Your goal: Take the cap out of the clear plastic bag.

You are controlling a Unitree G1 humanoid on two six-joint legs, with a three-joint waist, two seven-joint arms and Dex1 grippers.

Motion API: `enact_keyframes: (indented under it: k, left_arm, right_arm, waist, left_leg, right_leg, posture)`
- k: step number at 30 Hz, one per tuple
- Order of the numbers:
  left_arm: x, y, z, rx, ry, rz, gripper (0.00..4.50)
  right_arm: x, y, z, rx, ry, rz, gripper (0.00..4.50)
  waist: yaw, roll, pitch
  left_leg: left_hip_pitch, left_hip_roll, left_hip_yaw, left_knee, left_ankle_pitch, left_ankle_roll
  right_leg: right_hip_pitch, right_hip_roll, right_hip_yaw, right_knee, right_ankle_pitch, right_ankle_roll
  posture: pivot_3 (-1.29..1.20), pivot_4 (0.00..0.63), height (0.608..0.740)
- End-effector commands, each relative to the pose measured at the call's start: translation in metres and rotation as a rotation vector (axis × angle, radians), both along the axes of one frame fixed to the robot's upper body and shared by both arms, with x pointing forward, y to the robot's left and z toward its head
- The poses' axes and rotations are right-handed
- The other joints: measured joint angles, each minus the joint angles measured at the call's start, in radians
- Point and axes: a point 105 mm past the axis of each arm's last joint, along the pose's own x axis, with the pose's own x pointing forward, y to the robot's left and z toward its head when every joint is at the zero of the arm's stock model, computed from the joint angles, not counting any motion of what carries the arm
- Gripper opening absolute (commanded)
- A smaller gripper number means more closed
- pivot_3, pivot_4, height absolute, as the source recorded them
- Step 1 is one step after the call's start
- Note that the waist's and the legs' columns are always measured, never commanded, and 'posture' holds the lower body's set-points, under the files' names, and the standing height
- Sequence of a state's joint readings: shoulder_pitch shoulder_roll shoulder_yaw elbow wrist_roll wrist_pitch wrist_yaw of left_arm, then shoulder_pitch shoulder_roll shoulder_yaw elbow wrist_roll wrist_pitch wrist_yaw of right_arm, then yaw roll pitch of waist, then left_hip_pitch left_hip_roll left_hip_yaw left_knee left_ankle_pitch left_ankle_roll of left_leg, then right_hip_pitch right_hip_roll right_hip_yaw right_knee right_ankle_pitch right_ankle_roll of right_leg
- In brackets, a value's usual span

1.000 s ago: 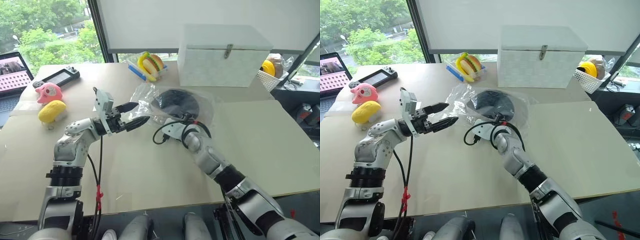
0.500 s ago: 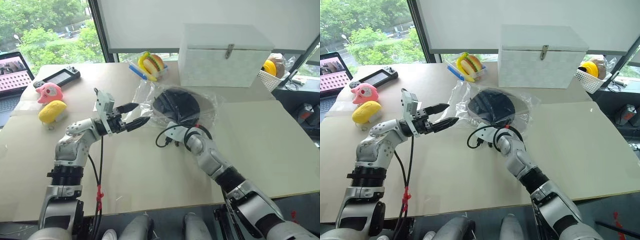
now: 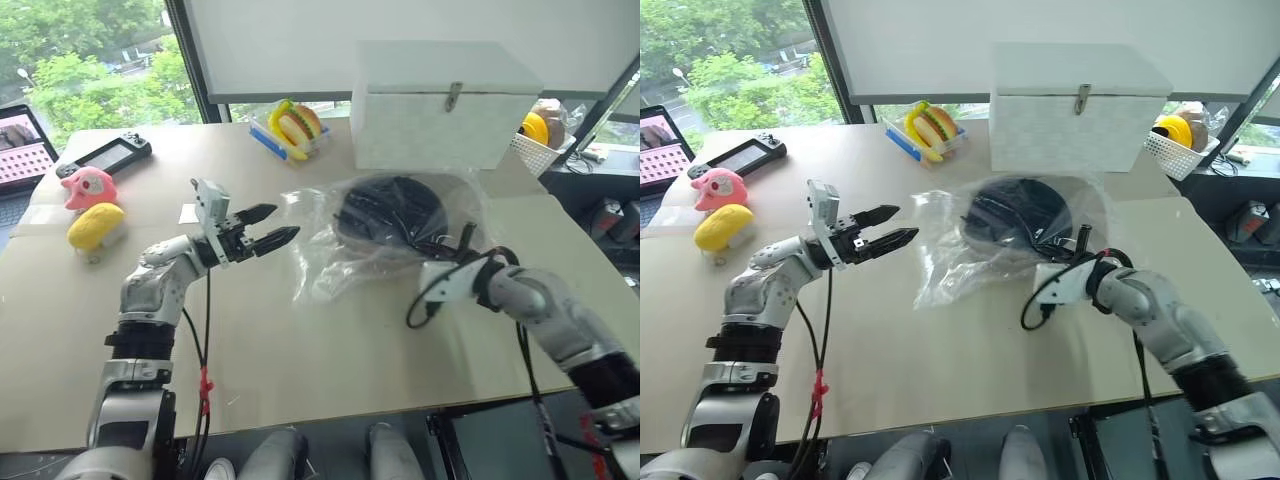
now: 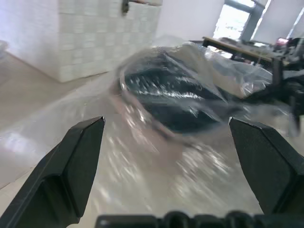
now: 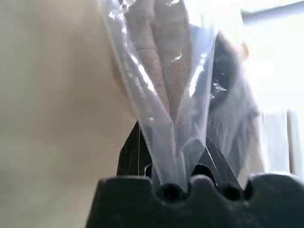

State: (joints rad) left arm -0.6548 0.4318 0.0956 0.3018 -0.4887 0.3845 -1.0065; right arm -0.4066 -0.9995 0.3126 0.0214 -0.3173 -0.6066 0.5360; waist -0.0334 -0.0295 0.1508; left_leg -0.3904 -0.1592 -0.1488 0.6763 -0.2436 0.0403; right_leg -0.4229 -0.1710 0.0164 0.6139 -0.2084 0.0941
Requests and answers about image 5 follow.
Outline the clear plastic bag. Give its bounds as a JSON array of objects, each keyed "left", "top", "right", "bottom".
[{"left": 99, "top": 0, "right": 294, "bottom": 192}]

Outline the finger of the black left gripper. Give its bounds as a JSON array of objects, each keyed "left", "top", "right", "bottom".
[{"left": 212, "top": 31, "right": 241, "bottom": 102}]

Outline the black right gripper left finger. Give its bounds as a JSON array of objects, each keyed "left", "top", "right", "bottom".
[{"left": 115, "top": 121, "right": 153, "bottom": 178}]

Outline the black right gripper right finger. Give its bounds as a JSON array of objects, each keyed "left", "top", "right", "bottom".
[{"left": 194, "top": 137, "right": 241, "bottom": 190}]

